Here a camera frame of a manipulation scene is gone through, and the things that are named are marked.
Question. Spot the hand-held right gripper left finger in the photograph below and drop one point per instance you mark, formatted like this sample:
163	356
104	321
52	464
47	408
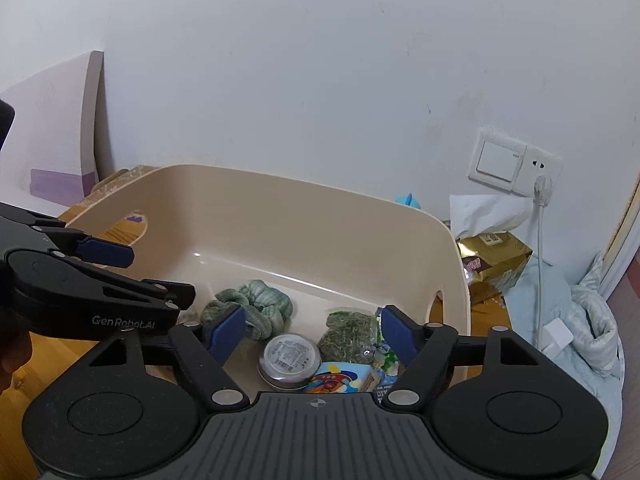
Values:
227	335

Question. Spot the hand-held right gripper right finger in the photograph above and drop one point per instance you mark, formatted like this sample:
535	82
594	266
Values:
397	332

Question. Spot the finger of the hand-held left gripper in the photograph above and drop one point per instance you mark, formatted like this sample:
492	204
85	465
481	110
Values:
160	294
107	255

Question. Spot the green checked cloth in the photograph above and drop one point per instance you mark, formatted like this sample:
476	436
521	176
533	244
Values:
260	305

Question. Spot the green dried herb bag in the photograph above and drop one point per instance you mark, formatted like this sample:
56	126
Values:
347	335

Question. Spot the round metal tin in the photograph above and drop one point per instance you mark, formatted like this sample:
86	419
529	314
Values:
290	357

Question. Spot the blue cartoon tissue pack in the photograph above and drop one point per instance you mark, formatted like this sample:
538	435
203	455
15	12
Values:
335	377

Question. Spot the beige plastic storage bin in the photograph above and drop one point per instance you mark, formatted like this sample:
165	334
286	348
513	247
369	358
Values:
300	220

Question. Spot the brown patterned cloth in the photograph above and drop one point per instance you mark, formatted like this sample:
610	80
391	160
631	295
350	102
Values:
117	180

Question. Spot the gold tissue pack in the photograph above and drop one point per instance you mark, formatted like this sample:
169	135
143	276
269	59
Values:
495	260

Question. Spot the small blue plastic object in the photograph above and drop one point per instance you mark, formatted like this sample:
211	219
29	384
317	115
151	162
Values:
407	201

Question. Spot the pink purple headboard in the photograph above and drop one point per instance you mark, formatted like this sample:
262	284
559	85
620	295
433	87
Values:
55	125

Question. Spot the white charger adapter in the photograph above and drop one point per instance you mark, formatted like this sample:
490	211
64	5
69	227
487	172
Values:
555	337

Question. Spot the light blue blanket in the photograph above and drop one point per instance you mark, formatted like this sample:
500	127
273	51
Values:
550	290

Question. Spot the white power plug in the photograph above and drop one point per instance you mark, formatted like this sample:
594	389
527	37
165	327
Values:
543	189

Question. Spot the white wall switch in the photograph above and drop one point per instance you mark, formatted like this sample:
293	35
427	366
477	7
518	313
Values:
497	162

